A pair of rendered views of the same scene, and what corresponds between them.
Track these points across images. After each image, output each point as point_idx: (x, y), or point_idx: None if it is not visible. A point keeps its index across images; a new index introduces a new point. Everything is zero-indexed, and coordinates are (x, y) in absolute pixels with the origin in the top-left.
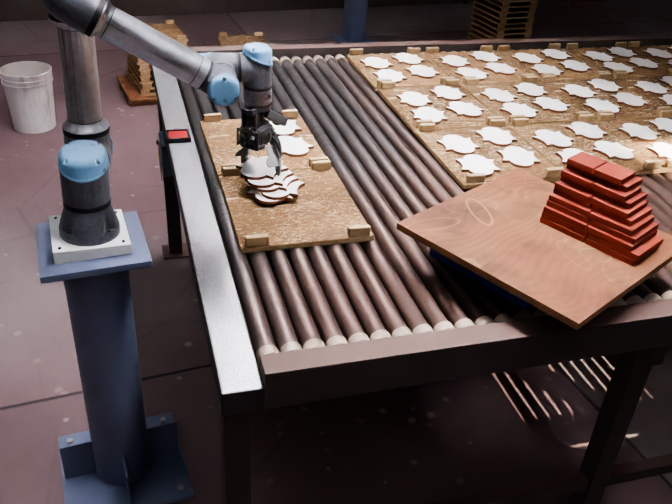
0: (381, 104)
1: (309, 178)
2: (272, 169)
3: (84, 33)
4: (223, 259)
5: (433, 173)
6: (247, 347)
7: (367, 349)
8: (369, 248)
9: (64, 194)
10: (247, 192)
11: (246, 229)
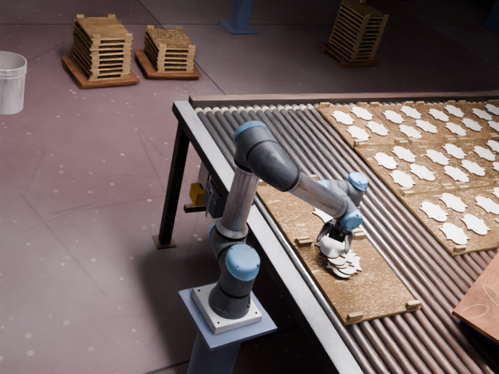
0: (362, 163)
1: (355, 248)
2: (341, 248)
3: (279, 190)
4: (334, 331)
5: (424, 237)
6: None
7: None
8: (419, 316)
9: (227, 286)
10: (327, 267)
11: (339, 303)
